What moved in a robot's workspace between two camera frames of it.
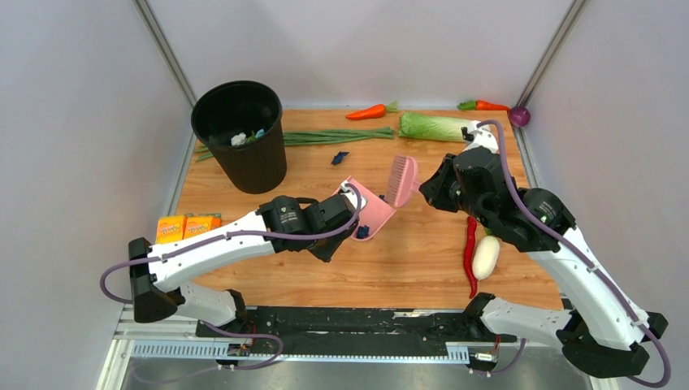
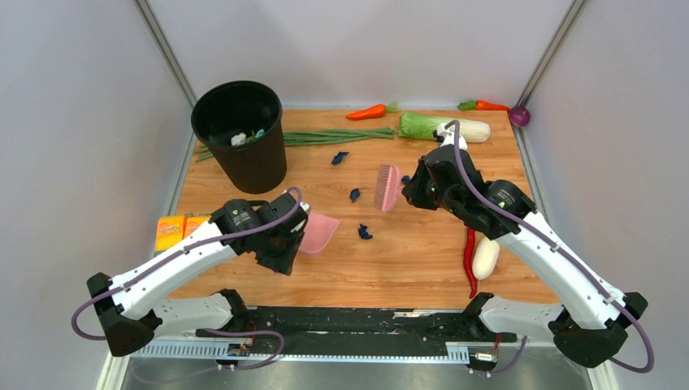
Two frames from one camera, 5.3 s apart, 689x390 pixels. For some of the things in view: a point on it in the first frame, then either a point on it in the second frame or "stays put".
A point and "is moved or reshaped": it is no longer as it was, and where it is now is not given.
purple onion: (520, 116) stays put
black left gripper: (327, 253) → (286, 263)
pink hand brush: (401, 181) is moved or reshaped
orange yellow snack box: (169, 229) stays put
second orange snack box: (197, 225) stays put
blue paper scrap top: (339, 158) stays put
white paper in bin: (238, 140) stays put
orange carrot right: (478, 105) stays put
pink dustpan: (376, 213) is moved or reshaped
